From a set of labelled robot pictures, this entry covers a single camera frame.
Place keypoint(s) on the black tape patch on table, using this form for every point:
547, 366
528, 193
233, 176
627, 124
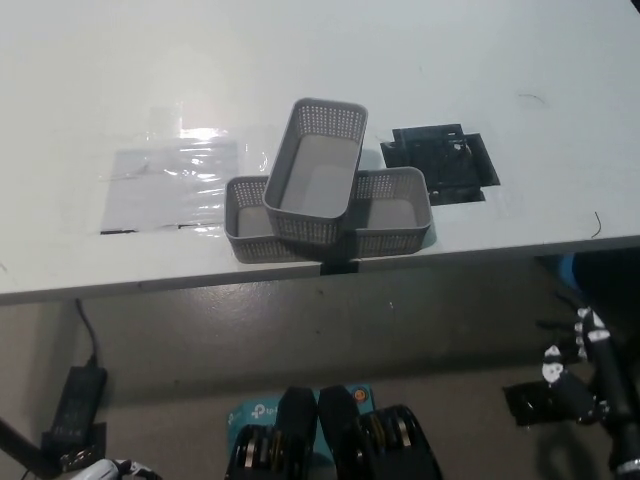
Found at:
440, 160

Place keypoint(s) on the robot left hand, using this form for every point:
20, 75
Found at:
117, 471

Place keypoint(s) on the black floor tape patch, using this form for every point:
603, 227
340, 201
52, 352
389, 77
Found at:
525, 406

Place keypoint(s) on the black power adapter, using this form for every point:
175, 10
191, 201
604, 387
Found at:
79, 400

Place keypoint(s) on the black floor tape under adapter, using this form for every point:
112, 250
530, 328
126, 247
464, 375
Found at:
97, 440

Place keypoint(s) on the black table leg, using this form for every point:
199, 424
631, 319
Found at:
22, 447

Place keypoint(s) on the black robot body left block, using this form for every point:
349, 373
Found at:
295, 415

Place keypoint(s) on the blue object under table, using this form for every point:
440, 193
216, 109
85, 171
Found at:
567, 272

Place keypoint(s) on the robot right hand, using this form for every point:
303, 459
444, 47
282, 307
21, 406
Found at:
582, 395

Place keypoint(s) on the small black tape strip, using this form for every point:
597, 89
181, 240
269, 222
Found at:
340, 268

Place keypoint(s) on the grey perforated plastic basket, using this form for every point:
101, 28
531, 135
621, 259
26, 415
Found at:
395, 240
312, 165

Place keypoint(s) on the teal tp-link box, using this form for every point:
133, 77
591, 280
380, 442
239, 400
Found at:
257, 412

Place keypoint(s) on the clear plastic sheet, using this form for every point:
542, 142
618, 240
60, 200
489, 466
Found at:
170, 185

